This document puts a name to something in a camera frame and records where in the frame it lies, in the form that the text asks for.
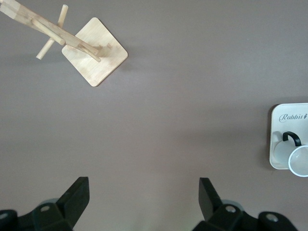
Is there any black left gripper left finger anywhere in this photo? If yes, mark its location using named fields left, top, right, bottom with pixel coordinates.
left=0, top=176, right=90, bottom=231

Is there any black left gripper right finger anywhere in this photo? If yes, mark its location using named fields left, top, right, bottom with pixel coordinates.
left=193, top=177, right=295, bottom=231

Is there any white smiley cup black handle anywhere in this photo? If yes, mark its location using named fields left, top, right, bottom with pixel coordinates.
left=274, top=131, right=308, bottom=178

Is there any cream tray with rabbit print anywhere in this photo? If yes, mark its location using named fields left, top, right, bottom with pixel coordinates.
left=269, top=103, right=308, bottom=170

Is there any wooden mug stand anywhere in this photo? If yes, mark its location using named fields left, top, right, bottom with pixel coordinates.
left=0, top=0, right=129, bottom=88

